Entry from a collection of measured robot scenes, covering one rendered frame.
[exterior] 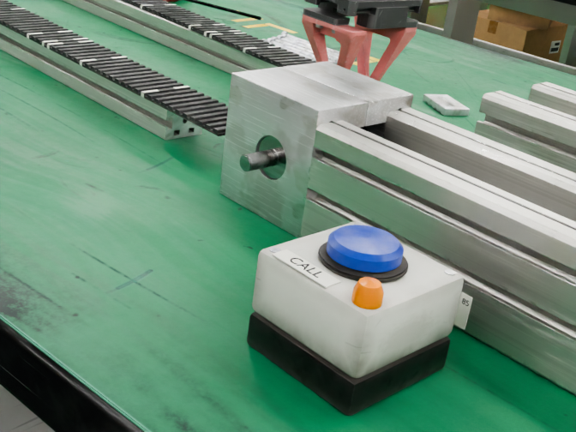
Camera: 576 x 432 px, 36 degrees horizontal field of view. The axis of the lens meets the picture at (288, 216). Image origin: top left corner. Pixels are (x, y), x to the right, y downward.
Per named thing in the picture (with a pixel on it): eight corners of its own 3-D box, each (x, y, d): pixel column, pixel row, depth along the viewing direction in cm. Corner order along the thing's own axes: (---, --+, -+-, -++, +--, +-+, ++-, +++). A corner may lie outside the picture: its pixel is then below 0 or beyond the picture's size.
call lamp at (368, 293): (345, 298, 43) (348, 277, 43) (365, 291, 44) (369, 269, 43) (368, 312, 42) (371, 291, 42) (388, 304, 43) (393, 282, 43)
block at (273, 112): (193, 199, 66) (204, 75, 62) (310, 171, 74) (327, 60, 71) (274, 247, 61) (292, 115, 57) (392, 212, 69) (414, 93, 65)
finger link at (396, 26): (405, 99, 89) (423, 6, 86) (357, 106, 84) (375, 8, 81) (356, 81, 94) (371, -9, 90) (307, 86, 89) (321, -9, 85)
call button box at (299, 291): (243, 344, 49) (256, 243, 47) (361, 298, 56) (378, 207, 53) (348, 420, 44) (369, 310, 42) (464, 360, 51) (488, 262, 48)
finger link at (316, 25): (388, 102, 88) (406, 7, 84) (339, 110, 83) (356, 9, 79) (339, 82, 92) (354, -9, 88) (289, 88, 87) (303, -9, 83)
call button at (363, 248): (308, 264, 47) (313, 231, 46) (358, 248, 50) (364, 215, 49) (363, 297, 45) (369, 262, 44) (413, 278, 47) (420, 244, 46)
